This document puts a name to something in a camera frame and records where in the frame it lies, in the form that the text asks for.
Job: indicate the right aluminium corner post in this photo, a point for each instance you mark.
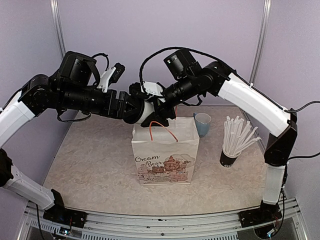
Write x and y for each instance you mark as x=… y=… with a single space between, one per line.
x=261 y=40

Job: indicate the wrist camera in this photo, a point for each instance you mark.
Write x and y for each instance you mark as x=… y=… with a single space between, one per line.
x=110 y=76
x=146 y=90

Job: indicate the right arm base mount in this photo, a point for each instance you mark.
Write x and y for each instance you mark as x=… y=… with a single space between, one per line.
x=258 y=216

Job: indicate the white paper takeout bag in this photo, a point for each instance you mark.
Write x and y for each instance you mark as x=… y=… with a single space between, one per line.
x=166 y=155

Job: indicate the blue translucent plastic cup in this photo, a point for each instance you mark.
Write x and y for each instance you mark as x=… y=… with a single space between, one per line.
x=202 y=122

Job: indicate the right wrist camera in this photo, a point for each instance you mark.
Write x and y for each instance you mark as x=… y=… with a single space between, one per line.
x=146 y=90

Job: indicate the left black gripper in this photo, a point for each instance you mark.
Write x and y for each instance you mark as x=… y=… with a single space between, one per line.
x=118 y=111

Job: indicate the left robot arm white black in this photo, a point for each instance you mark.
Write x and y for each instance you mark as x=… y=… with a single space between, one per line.
x=76 y=85

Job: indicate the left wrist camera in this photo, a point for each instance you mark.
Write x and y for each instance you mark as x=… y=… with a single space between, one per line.
x=110 y=76

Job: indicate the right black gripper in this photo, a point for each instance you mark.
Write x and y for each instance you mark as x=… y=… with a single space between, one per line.
x=159 y=106

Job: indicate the left aluminium corner post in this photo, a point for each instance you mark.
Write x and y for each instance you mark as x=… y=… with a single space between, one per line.
x=54 y=6

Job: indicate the aluminium front rail frame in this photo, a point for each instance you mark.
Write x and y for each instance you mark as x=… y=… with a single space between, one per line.
x=212 y=226

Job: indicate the aluminium corner post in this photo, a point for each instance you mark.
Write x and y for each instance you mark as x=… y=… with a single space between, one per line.
x=261 y=40
x=54 y=6

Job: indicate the black cup holding straws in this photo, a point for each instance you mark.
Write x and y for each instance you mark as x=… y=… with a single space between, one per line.
x=227 y=160

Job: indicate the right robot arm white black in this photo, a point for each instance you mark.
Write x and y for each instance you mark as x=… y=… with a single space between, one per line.
x=220 y=80

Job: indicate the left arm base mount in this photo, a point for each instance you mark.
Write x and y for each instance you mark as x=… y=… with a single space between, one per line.
x=70 y=217

